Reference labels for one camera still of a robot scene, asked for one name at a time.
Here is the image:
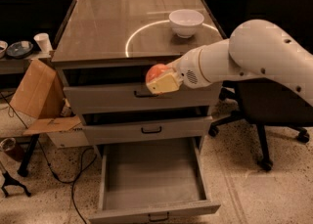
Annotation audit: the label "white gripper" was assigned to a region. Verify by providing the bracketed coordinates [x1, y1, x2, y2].
[146, 47, 210, 94]

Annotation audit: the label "red apple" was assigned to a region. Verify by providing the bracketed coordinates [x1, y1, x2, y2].
[146, 64, 168, 83]

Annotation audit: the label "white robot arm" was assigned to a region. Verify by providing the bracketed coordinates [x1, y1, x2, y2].
[146, 20, 313, 105]

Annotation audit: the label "grey middle drawer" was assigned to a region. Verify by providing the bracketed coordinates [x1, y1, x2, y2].
[83, 116, 212, 145]

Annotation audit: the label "grey drawer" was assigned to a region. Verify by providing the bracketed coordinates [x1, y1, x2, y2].
[83, 116, 212, 145]
[89, 138, 220, 224]
[62, 76, 225, 114]

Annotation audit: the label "grey drawer cabinet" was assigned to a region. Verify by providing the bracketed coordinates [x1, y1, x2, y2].
[51, 0, 232, 148]

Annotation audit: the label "grey top drawer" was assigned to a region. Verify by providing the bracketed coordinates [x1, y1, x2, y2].
[62, 76, 225, 114]

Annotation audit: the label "grey bottom drawer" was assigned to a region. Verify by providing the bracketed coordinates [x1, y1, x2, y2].
[89, 138, 220, 224]

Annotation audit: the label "white ceramic bowl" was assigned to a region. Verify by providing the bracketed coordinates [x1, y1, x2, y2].
[169, 9, 204, 38]

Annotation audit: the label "brown cardboard box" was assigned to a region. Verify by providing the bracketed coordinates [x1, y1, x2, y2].
[10, 60, 80, 135]

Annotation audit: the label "white paper cup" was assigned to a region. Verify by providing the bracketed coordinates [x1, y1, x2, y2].
[33, 33, 53, 53]

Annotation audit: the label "black office chair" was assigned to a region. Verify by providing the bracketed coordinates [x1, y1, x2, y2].
[208, 0, 313, 171]

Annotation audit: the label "dark blue plate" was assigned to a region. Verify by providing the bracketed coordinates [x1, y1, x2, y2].
[6, 41, 33, 60]

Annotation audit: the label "white bowl at left edge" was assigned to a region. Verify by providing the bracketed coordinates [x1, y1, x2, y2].
[0, 40, 8, 59]

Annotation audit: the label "black table leg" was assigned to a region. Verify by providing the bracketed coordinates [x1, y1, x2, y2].
[18, 134, 39, 177]

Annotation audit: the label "brown round container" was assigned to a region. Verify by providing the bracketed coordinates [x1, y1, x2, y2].
[0, 138, 24, 162]

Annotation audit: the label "black stand foot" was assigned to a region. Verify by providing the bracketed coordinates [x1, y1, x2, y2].
[0, 162, 31, 198]

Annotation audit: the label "black floor cable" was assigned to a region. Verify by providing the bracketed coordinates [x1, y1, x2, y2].
[0, 91, 98, 224]

